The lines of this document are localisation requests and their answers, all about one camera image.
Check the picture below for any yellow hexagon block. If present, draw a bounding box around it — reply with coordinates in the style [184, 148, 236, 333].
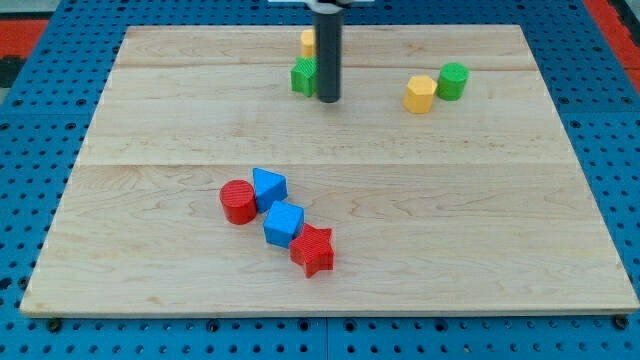
[403, 75, 438, 114]

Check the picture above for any red cylinder block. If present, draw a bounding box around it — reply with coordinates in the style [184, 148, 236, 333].
[219, 179, 257, 225]

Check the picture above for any wooden board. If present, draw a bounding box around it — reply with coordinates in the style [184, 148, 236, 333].
[20, 25, 639, 318]

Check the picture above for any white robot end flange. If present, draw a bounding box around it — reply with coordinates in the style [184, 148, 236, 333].
[267, 0, 376, 10]

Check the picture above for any blue triangle block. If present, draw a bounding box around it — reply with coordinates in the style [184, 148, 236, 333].
[252, 168, 288, 213]

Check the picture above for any yellow block behind rod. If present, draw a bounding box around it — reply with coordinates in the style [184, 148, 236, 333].
[300, 29, 316, 58]

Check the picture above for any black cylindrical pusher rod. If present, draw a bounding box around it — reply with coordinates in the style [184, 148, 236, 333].
[312, 7, 343, 103]

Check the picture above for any blue cube block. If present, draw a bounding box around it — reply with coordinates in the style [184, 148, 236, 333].
[263, 201, 304, 249]

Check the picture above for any green cylinder block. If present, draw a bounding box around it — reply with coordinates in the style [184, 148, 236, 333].
[436, 62, 469, 101]

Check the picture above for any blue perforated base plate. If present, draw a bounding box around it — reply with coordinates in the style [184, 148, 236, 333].
[1, 0, 639, 359]

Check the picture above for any green star block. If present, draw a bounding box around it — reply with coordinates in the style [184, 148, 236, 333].
[290, 57, 317, 97]

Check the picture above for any red star block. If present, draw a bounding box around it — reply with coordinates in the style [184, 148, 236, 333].
[289, 223, 335, 279]

